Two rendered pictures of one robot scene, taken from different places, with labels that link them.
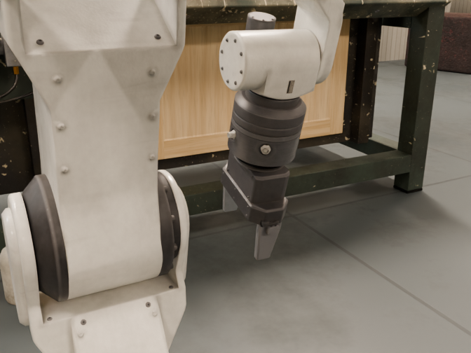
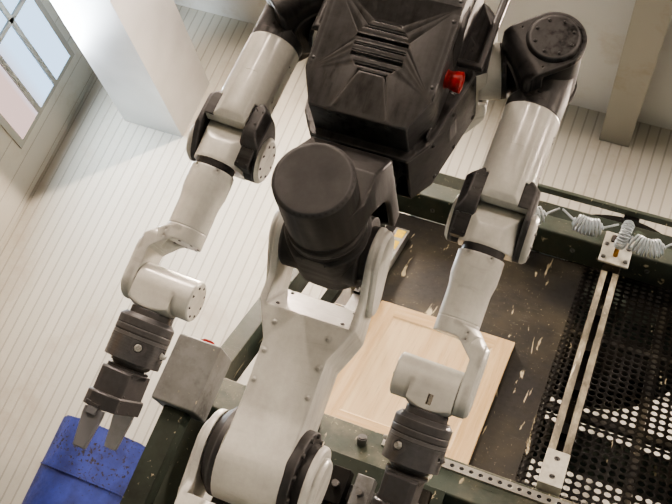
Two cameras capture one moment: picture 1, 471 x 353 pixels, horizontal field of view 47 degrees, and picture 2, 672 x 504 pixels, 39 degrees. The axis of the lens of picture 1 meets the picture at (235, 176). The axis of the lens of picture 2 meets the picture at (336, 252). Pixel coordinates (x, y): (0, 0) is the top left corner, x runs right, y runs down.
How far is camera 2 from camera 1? 1.05 m
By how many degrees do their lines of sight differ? 57
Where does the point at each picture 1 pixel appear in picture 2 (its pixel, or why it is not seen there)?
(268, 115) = (406, 415)
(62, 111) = (269, 341)
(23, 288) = (192, 461)
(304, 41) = (451, 372)
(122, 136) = (294, 373)
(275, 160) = (403, 458)
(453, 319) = not seen: outside the picture
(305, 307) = not seen: outside the picture
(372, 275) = not seen: outside the picture
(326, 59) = (463, 389)
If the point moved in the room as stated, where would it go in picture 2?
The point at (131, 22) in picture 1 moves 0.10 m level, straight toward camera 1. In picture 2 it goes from (335, 317) to (308, 288)
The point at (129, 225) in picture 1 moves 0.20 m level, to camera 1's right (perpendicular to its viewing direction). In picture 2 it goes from (271, 438) to (381, 469)
